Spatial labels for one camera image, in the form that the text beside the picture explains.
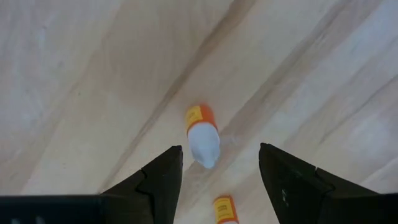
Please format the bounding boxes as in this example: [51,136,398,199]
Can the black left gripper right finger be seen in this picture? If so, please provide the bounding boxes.
[258,142,379,224]

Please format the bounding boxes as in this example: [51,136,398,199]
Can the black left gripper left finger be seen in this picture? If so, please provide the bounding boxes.
[101,144,184,224]

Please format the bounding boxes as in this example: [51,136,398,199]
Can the small orange coloring bottle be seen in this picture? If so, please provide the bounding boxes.
[185,103,221,170]
[213,195,240,224]

